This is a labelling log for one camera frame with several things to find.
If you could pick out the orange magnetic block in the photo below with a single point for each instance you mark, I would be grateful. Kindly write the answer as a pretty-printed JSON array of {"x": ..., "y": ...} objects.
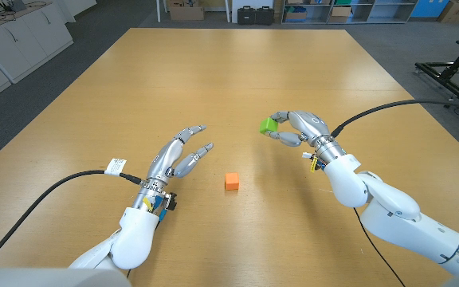
[{"x": 232, "y": 182}]

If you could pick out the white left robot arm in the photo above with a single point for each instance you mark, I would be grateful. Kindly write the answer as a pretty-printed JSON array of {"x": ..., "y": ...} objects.
[{"x": 134, "y": 239}]

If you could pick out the white table frame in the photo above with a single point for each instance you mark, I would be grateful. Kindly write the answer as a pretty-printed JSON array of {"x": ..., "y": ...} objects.
[{"x": 158, "y": 12}]

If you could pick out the green magnetic block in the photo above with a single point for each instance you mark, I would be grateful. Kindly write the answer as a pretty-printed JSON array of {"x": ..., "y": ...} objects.
[{"x": 268, "y": 125}]

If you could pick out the dark grey desk device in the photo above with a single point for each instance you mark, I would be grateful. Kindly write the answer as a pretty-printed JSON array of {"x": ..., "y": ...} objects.
[{"x": 14, "y": 5}]

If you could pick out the green storage bin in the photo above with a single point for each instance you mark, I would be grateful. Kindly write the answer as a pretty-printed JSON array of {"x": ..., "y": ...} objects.
[{"x": 343, "y": 2}]

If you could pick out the wide cardboard box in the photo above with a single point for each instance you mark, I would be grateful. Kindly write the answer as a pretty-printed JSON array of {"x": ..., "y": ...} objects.
[{"x": 185, "y": 12}]

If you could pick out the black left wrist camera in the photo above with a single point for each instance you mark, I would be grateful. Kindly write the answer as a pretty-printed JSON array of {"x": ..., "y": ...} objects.
[{"x": 170, "y": 201}]

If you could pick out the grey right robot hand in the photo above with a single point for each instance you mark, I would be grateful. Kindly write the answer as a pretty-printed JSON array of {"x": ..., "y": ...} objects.
[{"x": 309, "y": 123}]

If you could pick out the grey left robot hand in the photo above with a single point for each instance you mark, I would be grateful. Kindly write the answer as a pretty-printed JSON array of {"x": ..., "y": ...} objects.
[{"x": 167, "y": 157}]

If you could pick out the small cardboard box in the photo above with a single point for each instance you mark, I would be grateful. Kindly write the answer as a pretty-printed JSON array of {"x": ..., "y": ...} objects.
[{"x": 340, "y": 14}]

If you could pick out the angled cardboard box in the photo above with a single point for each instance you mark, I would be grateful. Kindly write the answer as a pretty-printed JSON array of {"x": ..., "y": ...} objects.
[{"x": 458, "y": 11}]

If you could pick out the white cabinet row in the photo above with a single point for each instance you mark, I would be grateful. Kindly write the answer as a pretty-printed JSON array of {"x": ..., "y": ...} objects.
[{"x": 26, "y": 40}]

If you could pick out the white shelving unit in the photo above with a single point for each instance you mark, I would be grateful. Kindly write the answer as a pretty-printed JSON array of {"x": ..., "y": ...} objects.
[{"x": 393, "y": 12}]

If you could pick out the black hard case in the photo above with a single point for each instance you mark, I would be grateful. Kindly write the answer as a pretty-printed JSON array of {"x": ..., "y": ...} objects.
[
  {"x": 246, "y": 16},
  {"x": 265, "y": 16}
]

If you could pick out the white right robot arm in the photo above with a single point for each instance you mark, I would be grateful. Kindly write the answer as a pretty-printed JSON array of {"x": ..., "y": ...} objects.
[{"x": 389, "y": 199}]

